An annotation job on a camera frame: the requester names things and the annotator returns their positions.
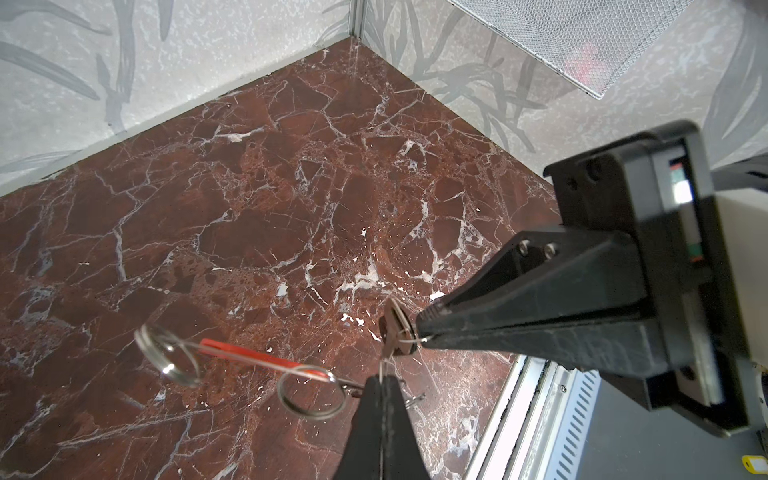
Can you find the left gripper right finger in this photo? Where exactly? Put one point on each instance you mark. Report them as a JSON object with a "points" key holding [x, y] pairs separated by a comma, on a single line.
{"points": [[400, 456]]}

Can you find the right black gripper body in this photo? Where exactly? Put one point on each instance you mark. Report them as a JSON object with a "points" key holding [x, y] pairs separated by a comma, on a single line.
{"points": [[643, 237]]}

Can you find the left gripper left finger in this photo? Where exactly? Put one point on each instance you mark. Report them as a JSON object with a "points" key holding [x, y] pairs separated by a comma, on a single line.
{"points": [[362, 454]]}

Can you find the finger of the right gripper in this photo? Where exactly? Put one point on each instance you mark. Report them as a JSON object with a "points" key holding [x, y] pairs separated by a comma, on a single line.
{"points": [[570, 295]]}

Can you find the metal keyring plate red handle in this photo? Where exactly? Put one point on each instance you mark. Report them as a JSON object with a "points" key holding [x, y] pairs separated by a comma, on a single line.
{"points": [[176, 359]]}

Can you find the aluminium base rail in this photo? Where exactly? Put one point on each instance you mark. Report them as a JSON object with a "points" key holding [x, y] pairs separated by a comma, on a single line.
{"points": [[539, 426]]}

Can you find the white wire mesh basket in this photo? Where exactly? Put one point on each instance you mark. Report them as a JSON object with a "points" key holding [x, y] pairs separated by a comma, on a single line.
{"points": [[589, 43]]}

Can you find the aluminium frame profiles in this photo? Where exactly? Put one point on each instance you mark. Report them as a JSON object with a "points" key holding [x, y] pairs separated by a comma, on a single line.
{"points": [[80, 76]]}

